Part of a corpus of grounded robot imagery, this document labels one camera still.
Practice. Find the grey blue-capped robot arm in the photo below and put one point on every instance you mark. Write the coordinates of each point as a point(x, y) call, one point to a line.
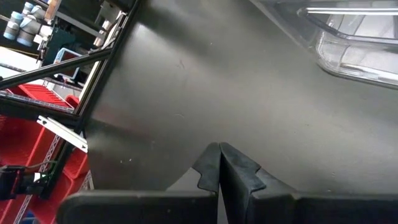
point(25, 25)

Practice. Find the red ribbed tray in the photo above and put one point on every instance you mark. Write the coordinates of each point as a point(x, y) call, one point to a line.
point(34, 93)

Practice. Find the large red storage bin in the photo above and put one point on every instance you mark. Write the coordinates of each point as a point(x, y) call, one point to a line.
point(18, 143)

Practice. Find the white metal bracket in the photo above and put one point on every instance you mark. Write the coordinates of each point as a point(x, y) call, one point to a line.
point(62, 133)

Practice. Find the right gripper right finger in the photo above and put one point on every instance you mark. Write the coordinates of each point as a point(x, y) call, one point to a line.
point(280, 208)

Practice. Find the wooden plank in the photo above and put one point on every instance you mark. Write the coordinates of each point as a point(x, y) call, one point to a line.
point(52, 9)

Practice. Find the robot teach pendant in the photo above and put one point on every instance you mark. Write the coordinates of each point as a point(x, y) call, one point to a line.
point(66, 59)

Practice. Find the clear plastic bin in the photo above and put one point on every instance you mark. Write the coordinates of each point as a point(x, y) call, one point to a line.
point(351, 40)

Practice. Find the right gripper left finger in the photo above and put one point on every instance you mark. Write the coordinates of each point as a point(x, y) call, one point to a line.
point(140, 208)

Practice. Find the black clamp device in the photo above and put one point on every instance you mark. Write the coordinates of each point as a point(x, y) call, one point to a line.
point(12, 183)

